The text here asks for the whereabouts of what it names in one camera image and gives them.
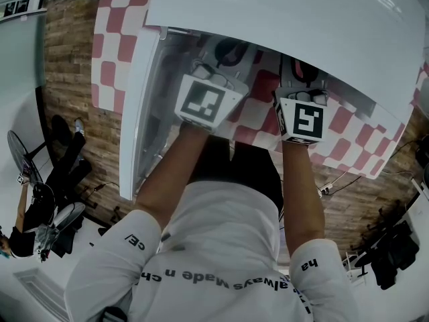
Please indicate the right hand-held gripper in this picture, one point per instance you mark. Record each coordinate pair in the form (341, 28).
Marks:
(306, 119)

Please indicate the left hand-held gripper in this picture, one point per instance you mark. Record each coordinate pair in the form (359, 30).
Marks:
(204, 104)

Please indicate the person's right forearm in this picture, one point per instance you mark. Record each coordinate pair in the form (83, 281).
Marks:
(301, 196)

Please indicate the person's left forearm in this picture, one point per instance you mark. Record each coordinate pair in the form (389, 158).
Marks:
(174, 173)

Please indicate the person's black trousers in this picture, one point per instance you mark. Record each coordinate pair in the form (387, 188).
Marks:
(241, 166)

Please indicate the white power strip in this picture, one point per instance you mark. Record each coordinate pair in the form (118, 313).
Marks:
(325, 190)

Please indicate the pink white checkered tablecloth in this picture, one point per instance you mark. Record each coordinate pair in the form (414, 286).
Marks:
(114, 12)

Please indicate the person's white printed shirt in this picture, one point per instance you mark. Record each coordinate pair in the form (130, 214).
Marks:
(214, 247)

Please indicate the black office chair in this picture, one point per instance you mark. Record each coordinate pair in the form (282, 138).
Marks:
(395, 253)

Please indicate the black round floor fan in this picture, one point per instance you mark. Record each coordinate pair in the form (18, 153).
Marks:
(20, 153)

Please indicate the white panelled door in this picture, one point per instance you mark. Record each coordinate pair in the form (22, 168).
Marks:
(40, 290)

